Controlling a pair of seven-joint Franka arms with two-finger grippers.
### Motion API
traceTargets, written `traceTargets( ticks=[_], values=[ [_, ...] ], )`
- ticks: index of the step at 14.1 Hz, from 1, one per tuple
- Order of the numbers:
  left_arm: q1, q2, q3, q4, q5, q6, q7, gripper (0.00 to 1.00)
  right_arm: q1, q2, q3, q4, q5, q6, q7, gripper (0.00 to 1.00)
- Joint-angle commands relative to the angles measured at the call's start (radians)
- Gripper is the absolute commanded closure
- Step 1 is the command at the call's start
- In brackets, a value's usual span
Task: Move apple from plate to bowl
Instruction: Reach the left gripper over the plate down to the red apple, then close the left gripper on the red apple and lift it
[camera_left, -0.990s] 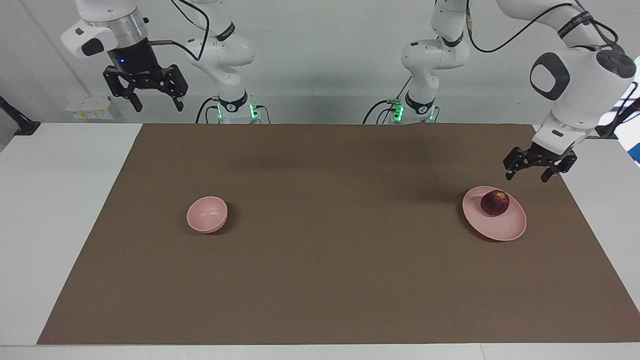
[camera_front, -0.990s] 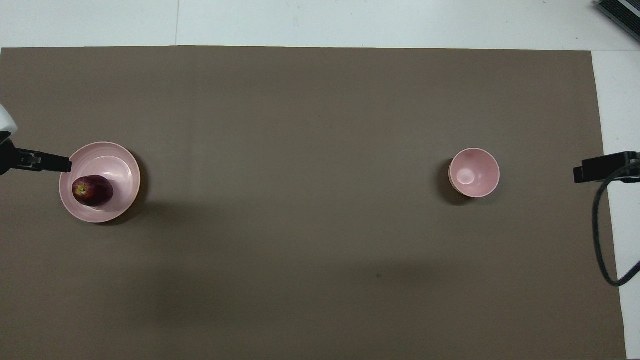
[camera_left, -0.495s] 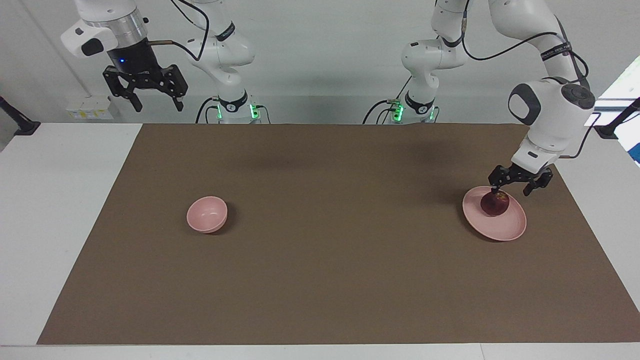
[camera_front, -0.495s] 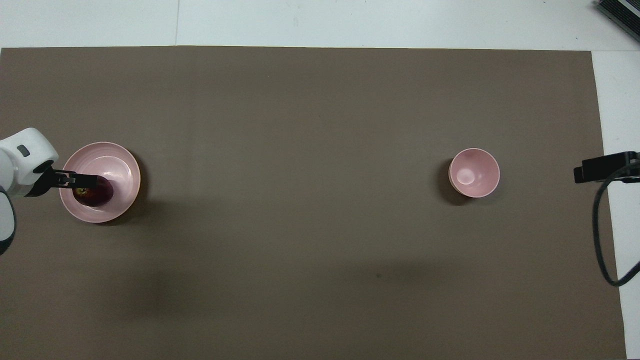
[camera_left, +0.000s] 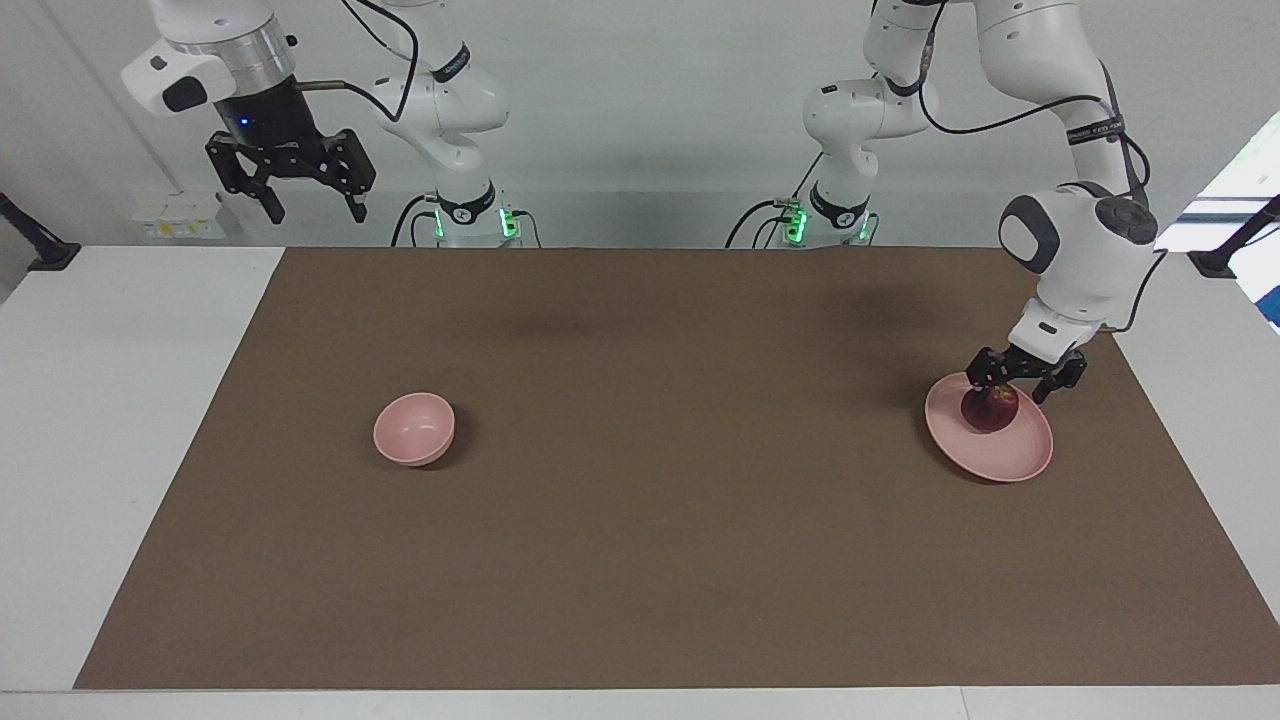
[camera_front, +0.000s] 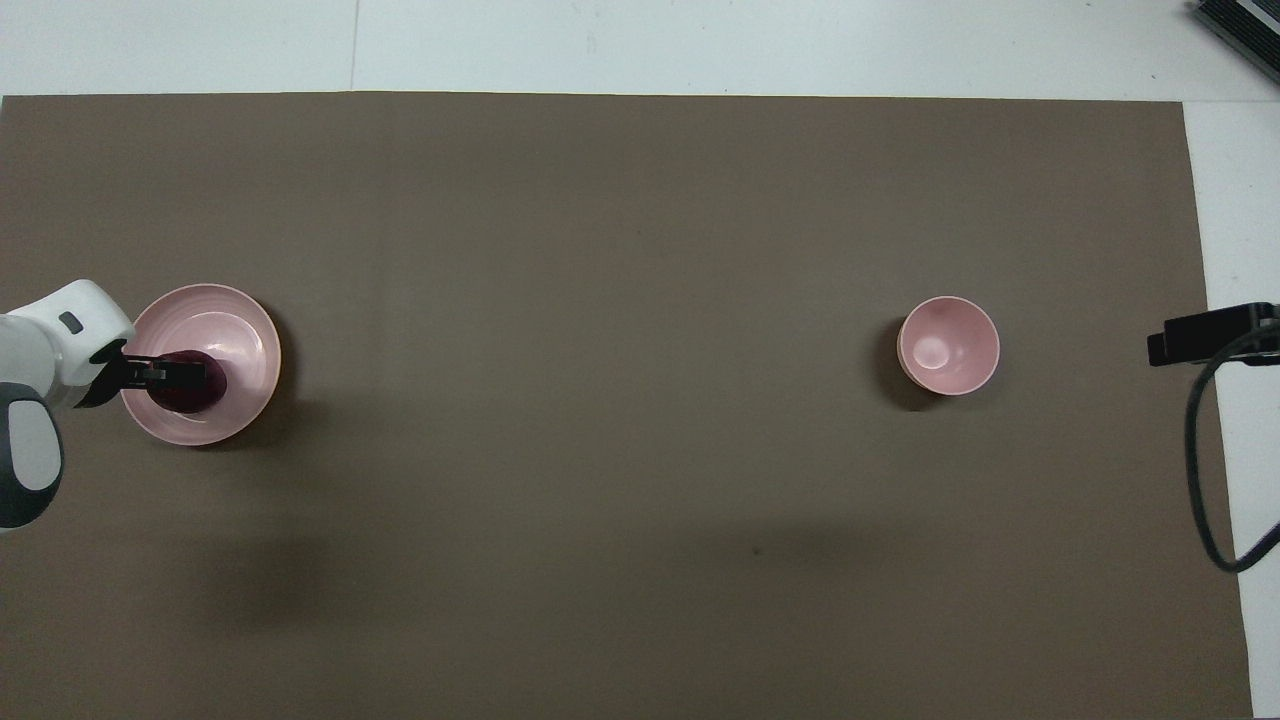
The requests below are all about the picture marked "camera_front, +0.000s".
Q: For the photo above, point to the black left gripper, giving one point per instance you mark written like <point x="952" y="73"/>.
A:
<point x="102" y="380"/>

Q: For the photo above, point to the dark red apple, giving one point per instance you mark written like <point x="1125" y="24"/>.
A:
<point x="195" y="400"/>

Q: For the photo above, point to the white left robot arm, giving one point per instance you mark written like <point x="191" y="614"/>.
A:
<point x="40" y="350"/>

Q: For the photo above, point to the pink plate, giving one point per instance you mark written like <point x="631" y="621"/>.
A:
<point x="240" y="330"/>

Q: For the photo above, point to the pink bowl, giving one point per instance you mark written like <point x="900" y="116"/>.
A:
<point x="950" y="345"/>

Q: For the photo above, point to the black ribbed device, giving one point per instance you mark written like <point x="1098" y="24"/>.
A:
<point x="1245" y="25"/>

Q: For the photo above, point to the brown table mat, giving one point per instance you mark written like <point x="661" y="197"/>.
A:
<point x="600" y="250"/>

